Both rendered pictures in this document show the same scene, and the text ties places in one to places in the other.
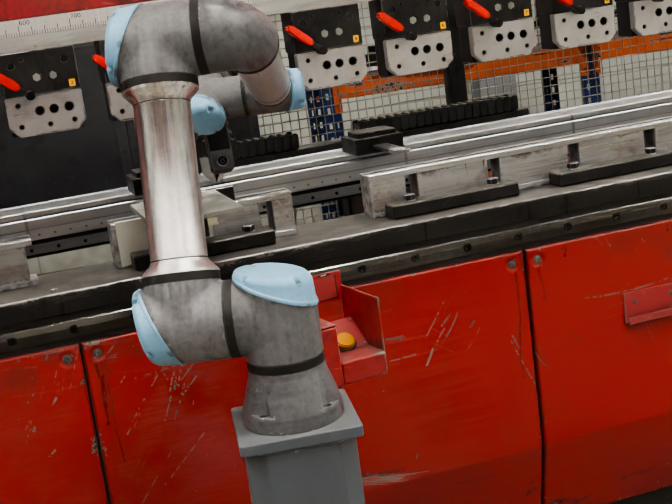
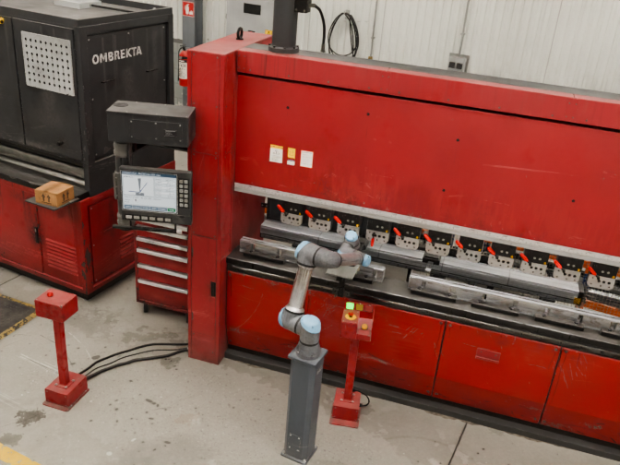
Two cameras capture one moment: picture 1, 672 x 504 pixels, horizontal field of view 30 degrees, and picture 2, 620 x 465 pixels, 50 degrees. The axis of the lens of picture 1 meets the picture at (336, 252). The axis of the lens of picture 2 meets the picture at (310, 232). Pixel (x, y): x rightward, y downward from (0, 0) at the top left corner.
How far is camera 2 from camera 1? 2.53 m
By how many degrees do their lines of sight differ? 33
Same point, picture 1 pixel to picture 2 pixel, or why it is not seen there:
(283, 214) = (379, 276)
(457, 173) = (440, 286)
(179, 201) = (297, 294)
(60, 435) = not seen: hidden behind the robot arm
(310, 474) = (302, 368)
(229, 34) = (320, 262)
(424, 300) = (408, 320)
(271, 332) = (303, 335)
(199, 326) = (289, 325)
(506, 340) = (432, 342)
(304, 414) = (304, 355)
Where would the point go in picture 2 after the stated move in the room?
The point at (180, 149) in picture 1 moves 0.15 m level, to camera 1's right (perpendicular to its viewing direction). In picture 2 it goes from (302, 282) to (324, 291)
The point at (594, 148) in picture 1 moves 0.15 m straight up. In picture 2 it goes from (493, 298) to (497, 279)
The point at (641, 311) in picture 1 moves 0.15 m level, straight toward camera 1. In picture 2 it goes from (482, 355) to (469, 363)
